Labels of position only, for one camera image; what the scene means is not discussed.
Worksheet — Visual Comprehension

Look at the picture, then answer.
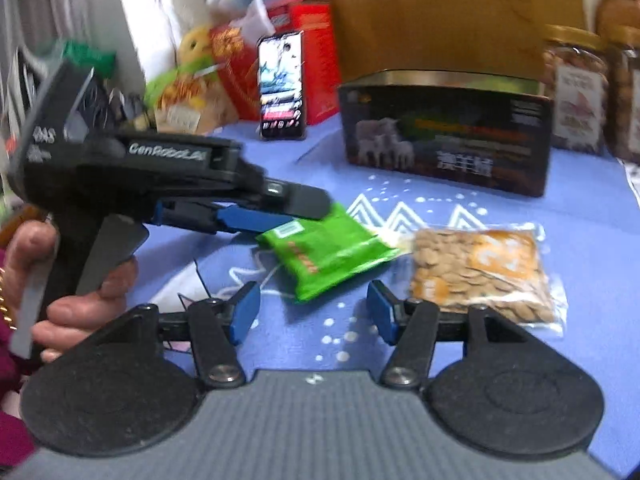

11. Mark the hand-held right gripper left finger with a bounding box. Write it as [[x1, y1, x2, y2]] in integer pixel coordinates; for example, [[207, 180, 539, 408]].
[[92, 281, 262, 388]]

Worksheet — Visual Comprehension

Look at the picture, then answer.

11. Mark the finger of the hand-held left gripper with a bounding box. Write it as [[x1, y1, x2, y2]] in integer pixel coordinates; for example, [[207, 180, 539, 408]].
[[260, 180, 333, 221], [152, 199, 296, 236]]

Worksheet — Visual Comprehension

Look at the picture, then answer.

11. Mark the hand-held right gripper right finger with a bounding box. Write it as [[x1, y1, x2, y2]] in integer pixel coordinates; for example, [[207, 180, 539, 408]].
[[367, 280, 538, 390]]

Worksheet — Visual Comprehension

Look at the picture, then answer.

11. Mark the green wafer packet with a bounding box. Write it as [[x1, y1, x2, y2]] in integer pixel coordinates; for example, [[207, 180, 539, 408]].
[[256, 202, 401, 303]]

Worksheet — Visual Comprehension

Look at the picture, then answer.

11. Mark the clear seed packet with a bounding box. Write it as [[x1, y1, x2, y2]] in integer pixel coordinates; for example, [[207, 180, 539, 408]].
[[407, 222, 568, 336]]

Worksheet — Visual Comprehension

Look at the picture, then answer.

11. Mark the black rectangular tin box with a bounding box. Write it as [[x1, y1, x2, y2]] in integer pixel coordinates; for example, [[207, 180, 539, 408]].
[[337, 71, 555, 198]]

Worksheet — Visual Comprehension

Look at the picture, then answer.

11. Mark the person's left hand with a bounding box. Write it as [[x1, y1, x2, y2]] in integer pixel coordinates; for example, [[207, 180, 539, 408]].
[[5, 220, 140, 347]]

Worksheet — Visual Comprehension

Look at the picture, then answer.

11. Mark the green standing snack bag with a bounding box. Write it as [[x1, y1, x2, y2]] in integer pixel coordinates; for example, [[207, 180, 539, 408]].
[[145, 62, 241, 136]]

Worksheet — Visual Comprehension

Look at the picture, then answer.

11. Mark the smartphone with lit screen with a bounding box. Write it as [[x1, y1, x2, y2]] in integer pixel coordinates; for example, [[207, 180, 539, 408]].
[[257, 31, 307, 141]]

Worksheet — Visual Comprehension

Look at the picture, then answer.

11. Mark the plain red carton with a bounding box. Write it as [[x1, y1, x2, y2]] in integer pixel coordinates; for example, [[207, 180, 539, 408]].
[[287, 2, 343, 126]]

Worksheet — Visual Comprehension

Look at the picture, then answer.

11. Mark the yellow duck plush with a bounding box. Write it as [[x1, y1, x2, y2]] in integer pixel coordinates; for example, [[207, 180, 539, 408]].
[[179, 27, 216, 73]]

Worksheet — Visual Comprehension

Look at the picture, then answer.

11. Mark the red gold-patterned biscuit box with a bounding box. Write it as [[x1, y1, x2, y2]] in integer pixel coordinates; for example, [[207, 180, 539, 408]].
[[210, 22, 266, 121]]

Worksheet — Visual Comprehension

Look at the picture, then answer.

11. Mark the blue printed tablecloth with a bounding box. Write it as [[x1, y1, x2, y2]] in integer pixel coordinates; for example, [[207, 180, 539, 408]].
[[120, 110, 640, 480]]

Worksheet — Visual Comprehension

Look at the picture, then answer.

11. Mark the gold-lid jar of nuts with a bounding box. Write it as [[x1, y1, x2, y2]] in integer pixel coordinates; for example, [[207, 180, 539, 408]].
[[542, 25, 608, 153]]

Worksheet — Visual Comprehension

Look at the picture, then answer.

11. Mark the gold-lid jar of pecans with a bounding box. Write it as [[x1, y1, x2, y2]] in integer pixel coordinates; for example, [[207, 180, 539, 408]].
[[602, 35, 640, 163]]

